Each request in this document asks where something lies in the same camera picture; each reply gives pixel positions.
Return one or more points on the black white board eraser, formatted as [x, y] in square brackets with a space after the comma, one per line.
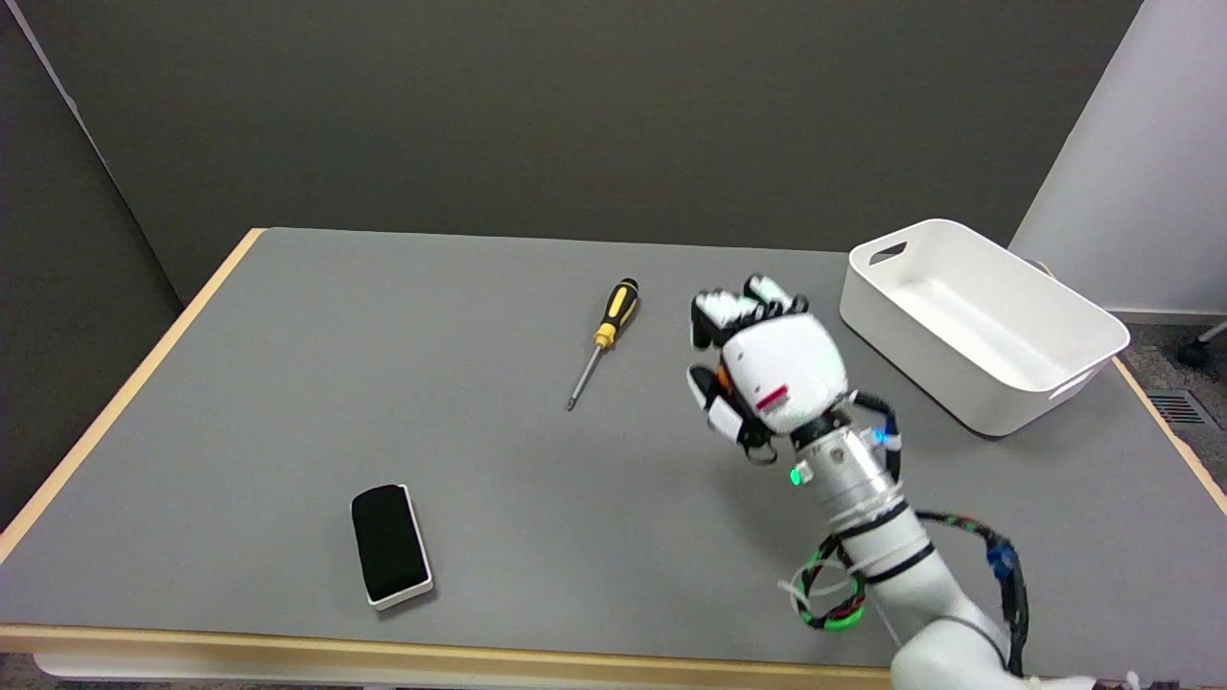
[387, 542]

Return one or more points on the white plastic storage bin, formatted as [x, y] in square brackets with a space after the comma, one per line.
[978, 331]

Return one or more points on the floor vent grille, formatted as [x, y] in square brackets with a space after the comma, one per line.
[1183, 408]

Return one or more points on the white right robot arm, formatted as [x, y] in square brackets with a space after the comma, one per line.
[868, 517]

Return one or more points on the black chair caster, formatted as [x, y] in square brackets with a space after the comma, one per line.
[1193, 353]

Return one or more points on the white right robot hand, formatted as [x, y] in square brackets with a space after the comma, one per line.
[781, 369]

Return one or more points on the orange mango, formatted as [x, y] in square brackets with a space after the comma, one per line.
[725, 379]

